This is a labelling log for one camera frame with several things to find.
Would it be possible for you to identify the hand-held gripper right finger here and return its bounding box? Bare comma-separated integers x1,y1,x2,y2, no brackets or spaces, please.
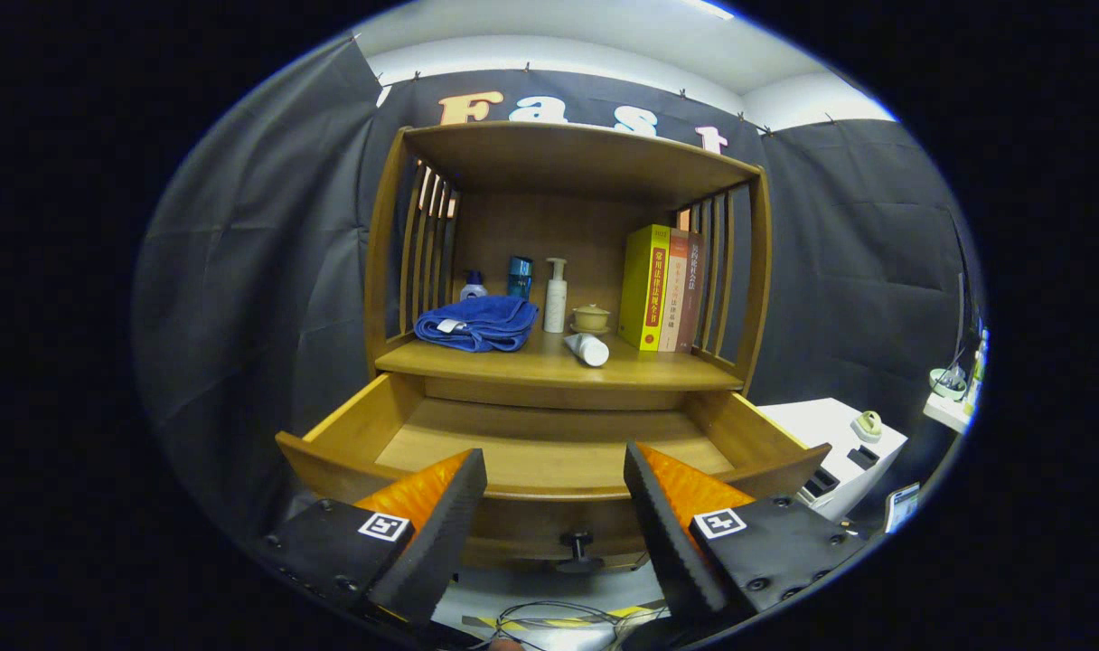
622,441,876,634

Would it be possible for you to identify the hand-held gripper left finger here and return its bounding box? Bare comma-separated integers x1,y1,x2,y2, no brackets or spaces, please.
260,448,489,634

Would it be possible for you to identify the white green squeeze tube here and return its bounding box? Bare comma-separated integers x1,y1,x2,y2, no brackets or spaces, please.
563,332,611,368

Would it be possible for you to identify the white side cabinet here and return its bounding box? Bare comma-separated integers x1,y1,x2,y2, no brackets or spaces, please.
757,397,909,524

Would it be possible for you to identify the wooden countertop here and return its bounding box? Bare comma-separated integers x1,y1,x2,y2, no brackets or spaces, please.
375,325,747,392

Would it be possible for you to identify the wooden cabinet with shelf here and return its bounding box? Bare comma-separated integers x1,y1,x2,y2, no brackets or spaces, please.
364,120,775,575

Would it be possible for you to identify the folded blue towel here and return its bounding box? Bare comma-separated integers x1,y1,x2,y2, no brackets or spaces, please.
414,295,540,354

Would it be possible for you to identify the small lit screen device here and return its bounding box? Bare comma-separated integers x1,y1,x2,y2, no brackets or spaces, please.
884,482,922,534

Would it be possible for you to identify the brown book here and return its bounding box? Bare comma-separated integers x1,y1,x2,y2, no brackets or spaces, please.
676,231,706,354

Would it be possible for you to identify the yellow book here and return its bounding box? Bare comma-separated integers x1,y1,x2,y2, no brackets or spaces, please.
617,223,673,353

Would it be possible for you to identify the white pump bottle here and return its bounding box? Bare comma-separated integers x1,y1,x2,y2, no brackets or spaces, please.
543,258,569,335

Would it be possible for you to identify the small white table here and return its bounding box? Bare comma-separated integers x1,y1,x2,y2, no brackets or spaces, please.
923,391,975,435

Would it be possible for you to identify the black backdrop cloth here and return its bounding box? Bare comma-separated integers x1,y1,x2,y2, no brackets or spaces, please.
132,36,980,543

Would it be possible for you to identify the clear bottle with green liquid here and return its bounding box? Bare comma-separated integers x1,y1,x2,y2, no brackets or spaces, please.
965,327,990,417

